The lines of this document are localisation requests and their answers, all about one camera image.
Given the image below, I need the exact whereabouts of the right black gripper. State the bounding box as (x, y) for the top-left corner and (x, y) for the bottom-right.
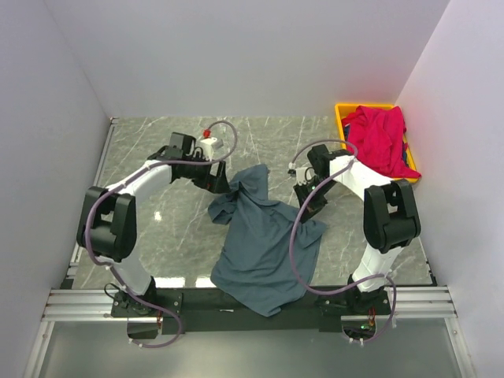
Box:
(294, 176), (337, 224)

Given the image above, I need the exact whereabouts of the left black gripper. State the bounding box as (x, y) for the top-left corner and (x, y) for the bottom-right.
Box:
(183, 152), (232, 195)

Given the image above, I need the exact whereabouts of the blue-grey t-shirt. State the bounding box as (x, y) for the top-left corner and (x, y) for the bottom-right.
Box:
(208, 164), (327, 316)

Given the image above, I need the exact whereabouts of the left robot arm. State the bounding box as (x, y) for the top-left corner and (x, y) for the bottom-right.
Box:
(76, 130), (230, 317)

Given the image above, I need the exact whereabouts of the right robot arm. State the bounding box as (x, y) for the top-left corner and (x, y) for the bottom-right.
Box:
(289, 144), (421, 314)

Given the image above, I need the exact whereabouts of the red t-shirt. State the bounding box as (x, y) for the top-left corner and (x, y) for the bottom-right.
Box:
(340, 104), (421, 180)

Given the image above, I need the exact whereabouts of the black base beam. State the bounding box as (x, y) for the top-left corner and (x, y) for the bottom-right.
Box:
(108, 288), (395, 339)

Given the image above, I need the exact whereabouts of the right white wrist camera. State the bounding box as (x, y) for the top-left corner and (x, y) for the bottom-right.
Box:
(287, 162), (315, 185)

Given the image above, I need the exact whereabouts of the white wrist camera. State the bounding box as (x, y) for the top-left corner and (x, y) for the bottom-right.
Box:
(287, 162), (315, 185)
(196, 129), (224, 160)

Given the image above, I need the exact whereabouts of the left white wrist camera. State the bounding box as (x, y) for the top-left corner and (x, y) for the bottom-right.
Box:
(196, 129), (224, 160)

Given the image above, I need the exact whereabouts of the aluminium rail frame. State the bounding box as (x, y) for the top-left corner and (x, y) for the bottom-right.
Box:
(21, 116), (480, 378)

